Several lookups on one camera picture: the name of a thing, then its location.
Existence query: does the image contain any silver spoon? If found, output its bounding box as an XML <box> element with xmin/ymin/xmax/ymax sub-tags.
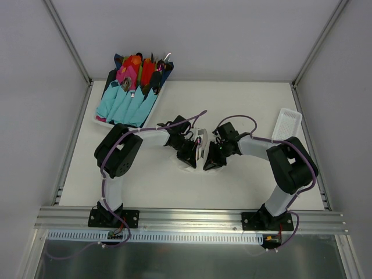
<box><xmin>195</xmin><ymin>136</ymin><xmax>202</xmax><ymax>161</ymax></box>

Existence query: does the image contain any white paper napkin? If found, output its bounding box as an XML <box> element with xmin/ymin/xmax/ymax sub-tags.
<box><xmin>170</xmin><ymin>155</ymin><xmax>223</xmax><ymax>174</ymax></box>

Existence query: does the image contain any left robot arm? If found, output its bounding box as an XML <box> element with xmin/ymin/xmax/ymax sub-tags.
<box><xmin>88</xmin><ymin>116</ymin><xmax>201</xmax><ymax>229</ymax></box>

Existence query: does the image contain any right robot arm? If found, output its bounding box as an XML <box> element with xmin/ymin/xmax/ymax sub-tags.
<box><xmin>203</xmin><ymin>123</ymin><xmax>319</xmax><ymax>231</ymax></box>

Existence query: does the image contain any light blue rolled napkin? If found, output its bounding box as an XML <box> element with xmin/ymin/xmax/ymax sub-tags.
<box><xmin>93</xmin><ymin>80</ymin><xmax>159</xmax><ymax>128</ymax></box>

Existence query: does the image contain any dark navy rolled napkin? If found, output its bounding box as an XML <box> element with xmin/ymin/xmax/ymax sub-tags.
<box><xmin>159</xmin><ymin>62</ymin><xmax>174</xmax><ymax>88</ymax></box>

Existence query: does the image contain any pink rolled napkin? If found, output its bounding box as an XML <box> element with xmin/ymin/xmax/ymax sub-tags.
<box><xmin>116</xmin><ymin>66</ymin><xmax>139</xmax><ymax>90</ymax></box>

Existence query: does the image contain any small white perforated basket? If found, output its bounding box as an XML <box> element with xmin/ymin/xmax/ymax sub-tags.
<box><xmin>271</xmin><ymin>108</ymin><xmax>302</xmax><ymax>140</ymax></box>

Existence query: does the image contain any white tray of rolled napkins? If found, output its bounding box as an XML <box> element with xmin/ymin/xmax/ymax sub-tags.
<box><xmin>93</xmin><ymin>52</ymin><xmax>174</xmax><ymax>128</ymax></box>

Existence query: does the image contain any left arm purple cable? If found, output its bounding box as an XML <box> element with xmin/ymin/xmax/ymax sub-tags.
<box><xmin>98</xmin><ymin>109</ymin><xmax>208</xmax><ymax>248</ymax></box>

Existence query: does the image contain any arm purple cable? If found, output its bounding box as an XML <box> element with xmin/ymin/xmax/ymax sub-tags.
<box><xmin>98</xmin><ymin>109</ymin><xmax>208</xmax><ymax>248</ymax></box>
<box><xmin>217</xmin><ymin>115</ymin><xmax>320</xmax><ymax>252</ymax></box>

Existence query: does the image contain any aluminium mounting rail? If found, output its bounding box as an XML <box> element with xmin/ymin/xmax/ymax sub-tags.
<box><xmin>34</xmin><ymin>206</ymin><xmax>349</xmax><ymax>235</ymax></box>

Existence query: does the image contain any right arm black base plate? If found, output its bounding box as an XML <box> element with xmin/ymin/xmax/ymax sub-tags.
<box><xmin>241</xmin><ymin>211</ymin><xmax>294</xmax><ymax>232</ymax></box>

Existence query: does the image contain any white slotted cable duct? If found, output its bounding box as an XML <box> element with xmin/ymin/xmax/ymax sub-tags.
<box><xmin>46</xmin><ymin>230</ymin><xmax>263</xmax><ymax>245</ymax></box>

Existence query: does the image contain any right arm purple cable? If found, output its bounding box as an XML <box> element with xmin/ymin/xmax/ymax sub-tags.
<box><xmin>217</xmin><ymin>115</ymin><xmax>320</xmax><ymax>252</ymax></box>

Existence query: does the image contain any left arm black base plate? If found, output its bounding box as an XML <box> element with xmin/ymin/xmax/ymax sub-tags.
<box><xmin>87</xmin><ymin>207</ymin><xmax>140</xmax><ymax>228</ymax></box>

